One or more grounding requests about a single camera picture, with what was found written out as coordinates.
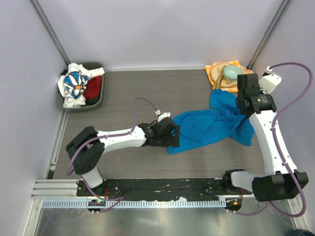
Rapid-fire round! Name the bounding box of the black t shirt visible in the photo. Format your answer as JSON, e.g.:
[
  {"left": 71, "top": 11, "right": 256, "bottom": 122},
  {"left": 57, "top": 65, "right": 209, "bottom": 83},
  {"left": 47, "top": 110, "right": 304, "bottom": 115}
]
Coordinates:
[{"left": 60, "top": 69, "right": 68, "bottom": 76}]

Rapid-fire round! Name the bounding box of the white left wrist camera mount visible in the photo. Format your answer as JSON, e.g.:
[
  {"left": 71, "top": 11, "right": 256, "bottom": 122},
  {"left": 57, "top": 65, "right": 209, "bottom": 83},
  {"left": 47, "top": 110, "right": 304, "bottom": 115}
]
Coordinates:
[{"left": 155, "top": 110, "right": 171, "bottom": 122}]

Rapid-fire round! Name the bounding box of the blue t shirt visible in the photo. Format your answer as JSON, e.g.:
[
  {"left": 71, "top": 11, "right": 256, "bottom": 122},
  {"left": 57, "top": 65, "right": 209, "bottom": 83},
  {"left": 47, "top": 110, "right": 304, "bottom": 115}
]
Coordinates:
[{"left": 167, "top": 89, "right": 254, "bottom": 154}]

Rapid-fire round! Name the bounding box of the white flower print t shirt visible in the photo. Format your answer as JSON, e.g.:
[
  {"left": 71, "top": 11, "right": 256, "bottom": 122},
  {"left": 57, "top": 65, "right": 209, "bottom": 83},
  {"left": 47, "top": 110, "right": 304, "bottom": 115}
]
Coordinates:
[{"left": 57, "top": 63, "right": 105, "bottom": 109}]

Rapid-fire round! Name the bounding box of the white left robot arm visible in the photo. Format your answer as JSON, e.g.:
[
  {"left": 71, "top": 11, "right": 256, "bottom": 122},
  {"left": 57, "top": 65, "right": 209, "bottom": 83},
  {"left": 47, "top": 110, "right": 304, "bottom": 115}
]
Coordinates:
[{"left": 66, "top": 117, "right": 180, "bottom": 196}]

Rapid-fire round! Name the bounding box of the dark grey plastic basket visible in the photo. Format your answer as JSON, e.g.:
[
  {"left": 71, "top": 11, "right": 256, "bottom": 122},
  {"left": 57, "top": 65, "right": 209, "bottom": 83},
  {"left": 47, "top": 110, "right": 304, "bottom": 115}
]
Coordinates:
[{"left": 57, "top": 62, "right": 105, "bottom": 112}]

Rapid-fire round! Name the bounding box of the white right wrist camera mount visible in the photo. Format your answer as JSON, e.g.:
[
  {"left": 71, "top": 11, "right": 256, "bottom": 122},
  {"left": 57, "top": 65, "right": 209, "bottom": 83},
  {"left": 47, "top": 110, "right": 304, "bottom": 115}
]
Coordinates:
[{"left": 258, "top": 66, "right": 283, "bottom": 94}]

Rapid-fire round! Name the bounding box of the white slotted cable duct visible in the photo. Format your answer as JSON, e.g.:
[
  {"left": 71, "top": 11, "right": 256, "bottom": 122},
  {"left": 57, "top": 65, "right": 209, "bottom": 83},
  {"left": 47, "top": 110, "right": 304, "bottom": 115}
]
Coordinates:
[{"left": 42, "top": 198, "right": 226, "bottom": 209}]

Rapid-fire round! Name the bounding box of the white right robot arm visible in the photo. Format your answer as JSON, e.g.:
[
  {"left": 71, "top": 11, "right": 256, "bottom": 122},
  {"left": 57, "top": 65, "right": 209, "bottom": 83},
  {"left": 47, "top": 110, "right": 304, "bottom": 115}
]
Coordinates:
[{"left": 222, "top": 74, "right": 309, "bottom": 202}]

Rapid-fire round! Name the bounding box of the cream floral plate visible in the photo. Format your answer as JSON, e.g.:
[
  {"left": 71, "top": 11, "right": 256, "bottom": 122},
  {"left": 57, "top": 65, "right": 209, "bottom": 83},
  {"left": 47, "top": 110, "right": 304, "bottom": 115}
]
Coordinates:
[{"left": 210, "top": 63, "right": 243, "bottom": 89}]

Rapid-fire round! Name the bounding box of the gold fork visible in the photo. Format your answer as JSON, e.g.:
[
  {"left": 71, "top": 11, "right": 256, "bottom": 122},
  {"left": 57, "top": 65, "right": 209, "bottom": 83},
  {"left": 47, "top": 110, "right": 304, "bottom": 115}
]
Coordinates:
[{"left": 215, "top": 65, "right": 225, "bottom": 89}]

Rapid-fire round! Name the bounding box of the red t shirt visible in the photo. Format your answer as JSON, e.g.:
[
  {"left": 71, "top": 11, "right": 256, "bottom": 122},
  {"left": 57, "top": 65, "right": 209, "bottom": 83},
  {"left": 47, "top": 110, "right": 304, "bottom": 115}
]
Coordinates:
[{"left": 83, "top": 76, "right": 102, "bottom": 106}]

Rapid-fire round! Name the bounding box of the dark blue round object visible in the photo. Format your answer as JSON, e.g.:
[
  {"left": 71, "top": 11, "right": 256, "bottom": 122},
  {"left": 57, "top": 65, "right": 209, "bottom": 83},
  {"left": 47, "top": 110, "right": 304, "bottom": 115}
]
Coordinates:
[{"left": 288, "top": 229, "right": 315, "bottom": 236}]

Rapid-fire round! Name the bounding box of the light blue ceramic bowl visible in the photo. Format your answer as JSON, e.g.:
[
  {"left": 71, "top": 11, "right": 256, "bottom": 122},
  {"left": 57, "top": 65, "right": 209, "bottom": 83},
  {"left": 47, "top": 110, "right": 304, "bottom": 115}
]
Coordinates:
[{"left": 223, "top": 64, "right": 243, "bottom": 82}]

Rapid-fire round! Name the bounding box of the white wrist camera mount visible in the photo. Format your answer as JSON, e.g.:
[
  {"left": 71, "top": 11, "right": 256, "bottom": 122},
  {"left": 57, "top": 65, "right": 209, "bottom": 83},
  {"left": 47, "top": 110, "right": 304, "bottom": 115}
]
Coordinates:
[
  {"left": 258, "top": 66, "right": 283, "bottom": 94},
  {"left": 155, "top": 110, "right": 171, "bottom": 122}
]

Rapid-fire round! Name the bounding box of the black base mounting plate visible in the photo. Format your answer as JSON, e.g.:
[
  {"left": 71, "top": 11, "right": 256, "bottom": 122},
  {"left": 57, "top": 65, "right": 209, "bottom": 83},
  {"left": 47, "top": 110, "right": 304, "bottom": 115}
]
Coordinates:
[{"left": 92, "top": 178, "right": 252, "bottom": 202}]

